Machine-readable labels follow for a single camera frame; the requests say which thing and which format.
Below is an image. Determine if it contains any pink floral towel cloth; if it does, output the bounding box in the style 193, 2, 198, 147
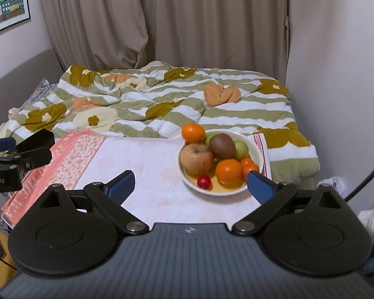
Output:
2, 130, 260, 227

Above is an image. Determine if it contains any white plastic bag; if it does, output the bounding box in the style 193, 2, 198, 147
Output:
317, 176, 346, 197

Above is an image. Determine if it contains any left green grape fruit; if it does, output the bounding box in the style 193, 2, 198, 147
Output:
204, 133, 216, 146

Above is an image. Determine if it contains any brown kiwi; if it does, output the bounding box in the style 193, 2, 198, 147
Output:
209, 133, 236, 159

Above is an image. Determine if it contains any striped floral duvet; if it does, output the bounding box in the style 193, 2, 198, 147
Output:
0, 61, 320, 182

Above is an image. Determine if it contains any black cable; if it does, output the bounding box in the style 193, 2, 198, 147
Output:
344, 153, 374, 203

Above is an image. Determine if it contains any beige curtain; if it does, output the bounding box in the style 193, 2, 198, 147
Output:
40, 0, 289, 81

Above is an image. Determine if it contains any yellow-red apple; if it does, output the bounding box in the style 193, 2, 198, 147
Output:
180, 144, 214, 175

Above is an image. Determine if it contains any cream oval bowl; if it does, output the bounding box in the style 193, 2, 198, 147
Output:
178, 130, 265, 197

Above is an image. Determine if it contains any small orange behind gripper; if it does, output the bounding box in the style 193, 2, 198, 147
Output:
240, 157, 255, 166

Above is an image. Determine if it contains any green grape fruit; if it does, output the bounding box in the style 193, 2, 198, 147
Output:
204, 133, 216, 146
234, 140, 249, 161

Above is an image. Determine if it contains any grey sofa backrest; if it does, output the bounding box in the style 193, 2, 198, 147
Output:
0, 49, 64, 125

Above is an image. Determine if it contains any small mandarin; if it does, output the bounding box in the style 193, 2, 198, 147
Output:
242, 162, 259, 180

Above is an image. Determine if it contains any small cherry tomato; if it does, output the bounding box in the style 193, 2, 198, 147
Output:
196, 175, 212, 190

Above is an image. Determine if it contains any right green grape fruit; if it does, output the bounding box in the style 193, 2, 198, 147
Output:
234, 140, 249, 161

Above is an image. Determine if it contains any large orange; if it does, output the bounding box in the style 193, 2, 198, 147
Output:
181, 124, 206, 144

